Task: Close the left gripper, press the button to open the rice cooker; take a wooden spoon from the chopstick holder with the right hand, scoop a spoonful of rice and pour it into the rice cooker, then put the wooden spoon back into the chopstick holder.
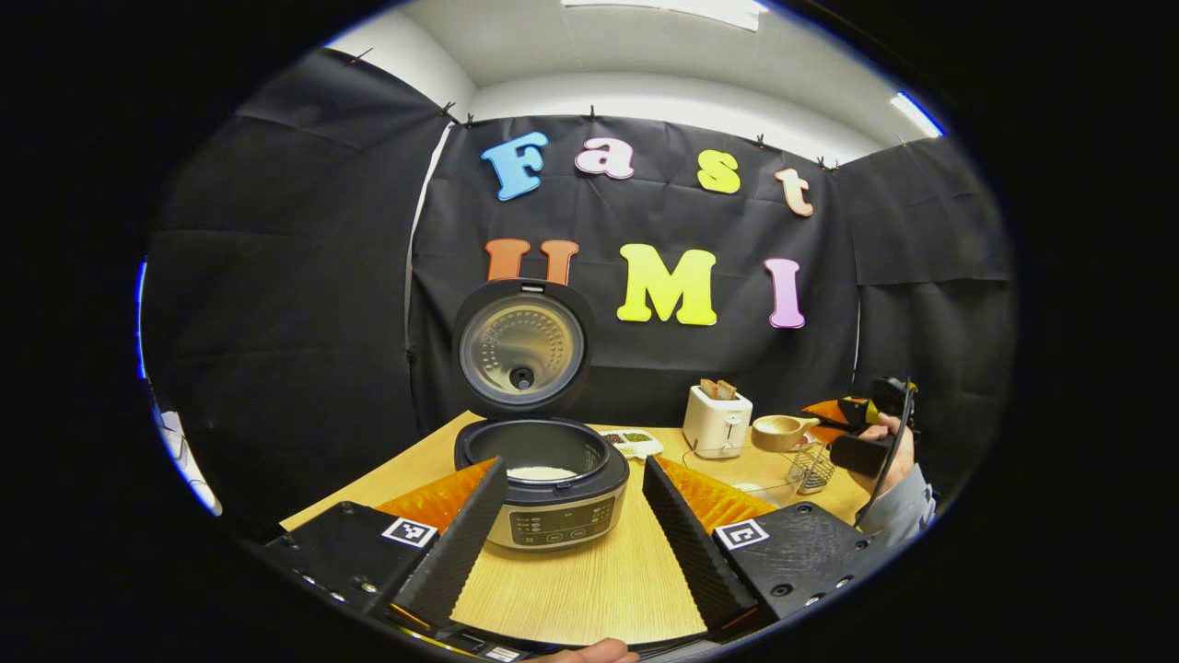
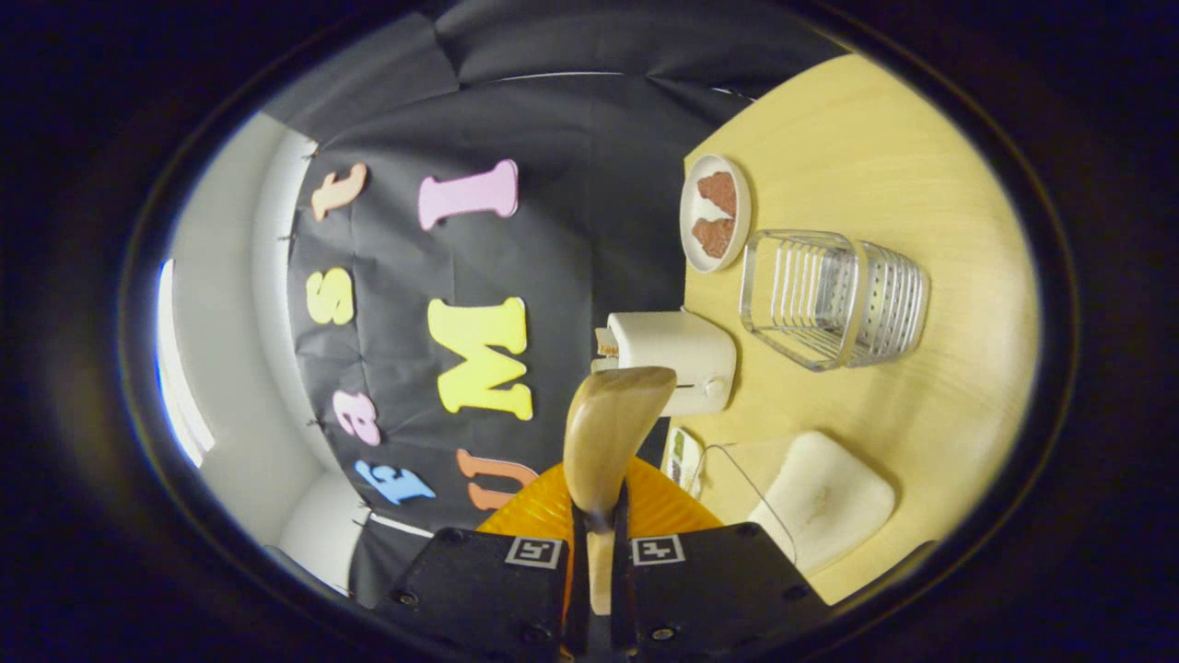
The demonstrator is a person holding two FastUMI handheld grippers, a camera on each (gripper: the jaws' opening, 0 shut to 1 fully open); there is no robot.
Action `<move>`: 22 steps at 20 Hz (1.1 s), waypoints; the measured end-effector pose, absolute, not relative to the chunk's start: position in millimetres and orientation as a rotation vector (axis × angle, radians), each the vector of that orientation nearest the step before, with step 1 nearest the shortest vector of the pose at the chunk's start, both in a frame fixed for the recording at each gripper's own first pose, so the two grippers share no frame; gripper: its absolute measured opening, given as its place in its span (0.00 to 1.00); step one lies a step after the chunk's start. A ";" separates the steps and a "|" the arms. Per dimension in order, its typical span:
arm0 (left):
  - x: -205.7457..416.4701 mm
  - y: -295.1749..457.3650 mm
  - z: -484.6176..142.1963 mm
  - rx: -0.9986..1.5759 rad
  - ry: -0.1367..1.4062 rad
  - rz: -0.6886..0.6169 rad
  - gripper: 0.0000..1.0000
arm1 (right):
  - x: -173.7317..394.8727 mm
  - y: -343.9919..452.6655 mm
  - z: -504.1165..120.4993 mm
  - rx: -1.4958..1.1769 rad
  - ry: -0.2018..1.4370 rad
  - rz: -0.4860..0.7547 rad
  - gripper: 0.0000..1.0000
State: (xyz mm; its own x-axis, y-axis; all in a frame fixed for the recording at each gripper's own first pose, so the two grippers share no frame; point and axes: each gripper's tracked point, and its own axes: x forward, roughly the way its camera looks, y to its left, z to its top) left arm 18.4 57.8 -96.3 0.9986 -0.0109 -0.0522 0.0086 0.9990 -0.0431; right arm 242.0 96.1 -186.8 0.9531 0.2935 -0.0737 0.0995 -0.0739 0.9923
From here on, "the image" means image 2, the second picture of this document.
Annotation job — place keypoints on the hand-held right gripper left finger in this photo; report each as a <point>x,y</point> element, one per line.
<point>479,589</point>

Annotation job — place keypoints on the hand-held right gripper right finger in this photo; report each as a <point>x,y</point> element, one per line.
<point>718,589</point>

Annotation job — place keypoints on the wooden spoon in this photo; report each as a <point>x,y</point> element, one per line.
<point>612,424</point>

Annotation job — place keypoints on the white divided bean dish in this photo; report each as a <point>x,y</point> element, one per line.
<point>680,451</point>

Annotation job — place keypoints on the white toaster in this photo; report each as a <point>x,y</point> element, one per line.
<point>672,350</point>

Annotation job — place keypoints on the toast slice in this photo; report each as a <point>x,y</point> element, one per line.
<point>608,344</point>

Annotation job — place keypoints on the black backdrop cloth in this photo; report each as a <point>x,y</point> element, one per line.
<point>571,276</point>

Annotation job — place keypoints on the red meat piece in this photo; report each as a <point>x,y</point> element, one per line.
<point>718,193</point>
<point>714,238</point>

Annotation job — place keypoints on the long ceiling light panel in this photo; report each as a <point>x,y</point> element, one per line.
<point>180,368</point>

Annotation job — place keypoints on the white round plate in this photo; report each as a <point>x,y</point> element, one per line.
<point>741,216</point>

